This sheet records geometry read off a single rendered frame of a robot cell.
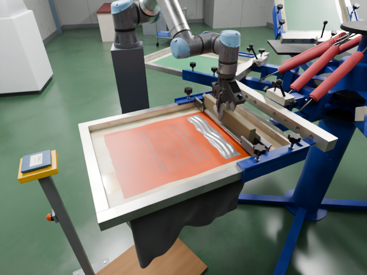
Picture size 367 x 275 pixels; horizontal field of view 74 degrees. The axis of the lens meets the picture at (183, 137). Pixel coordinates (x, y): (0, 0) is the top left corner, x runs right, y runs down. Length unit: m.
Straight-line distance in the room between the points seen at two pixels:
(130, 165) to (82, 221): 1.21
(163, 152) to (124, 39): 0.74
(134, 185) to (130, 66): 0.82
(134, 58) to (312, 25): 1.45
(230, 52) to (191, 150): 0.40
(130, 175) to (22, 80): 3.61
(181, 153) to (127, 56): 0.72
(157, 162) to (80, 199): 1.39
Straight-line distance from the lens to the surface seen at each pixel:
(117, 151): 1.02
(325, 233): 2.12
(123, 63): 1.49
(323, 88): 1.33
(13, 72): 4.36
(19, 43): 4.18
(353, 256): 2.09
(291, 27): 2.25
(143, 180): 0.87
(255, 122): 1.17
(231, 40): 0.95
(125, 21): 1.47
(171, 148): 1.00
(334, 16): 2.45
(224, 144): 1.01
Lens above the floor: 1.56
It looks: 35 degrees down
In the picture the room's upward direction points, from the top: 1 degrees counter-clockwise
